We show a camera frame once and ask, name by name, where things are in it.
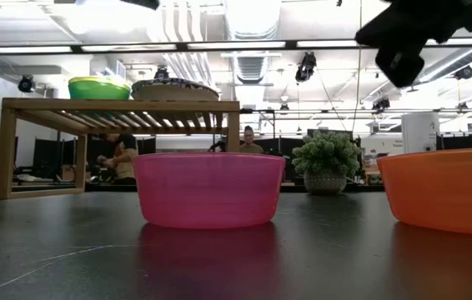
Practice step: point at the orange-red plastic bowl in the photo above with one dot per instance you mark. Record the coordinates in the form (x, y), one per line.
(448, 189)

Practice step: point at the person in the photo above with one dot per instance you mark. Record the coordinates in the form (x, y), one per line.
(251, 143)
(125, 164)

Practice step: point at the pink plastic bowl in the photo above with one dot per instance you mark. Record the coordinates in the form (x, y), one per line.
(209, 189)

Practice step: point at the green plastic bowl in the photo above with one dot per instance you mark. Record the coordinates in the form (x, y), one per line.
(98, 89)

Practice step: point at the white appliance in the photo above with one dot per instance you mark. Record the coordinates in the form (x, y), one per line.
(420, 131)

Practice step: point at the wooden slatted shelf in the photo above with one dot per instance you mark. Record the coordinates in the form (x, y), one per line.
(115, 105)

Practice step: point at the green potted succulent plant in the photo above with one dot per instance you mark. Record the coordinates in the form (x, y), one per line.
(325, 160)

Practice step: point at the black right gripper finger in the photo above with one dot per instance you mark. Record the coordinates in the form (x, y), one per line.
(386, 29)
(400, 64)

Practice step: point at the black ceiling spotlight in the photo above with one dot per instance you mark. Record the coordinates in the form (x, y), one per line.
(381, 103)
(26, 84)
(306, 66)
(464, 73)

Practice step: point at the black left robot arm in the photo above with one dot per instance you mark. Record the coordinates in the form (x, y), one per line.
(142, 3)

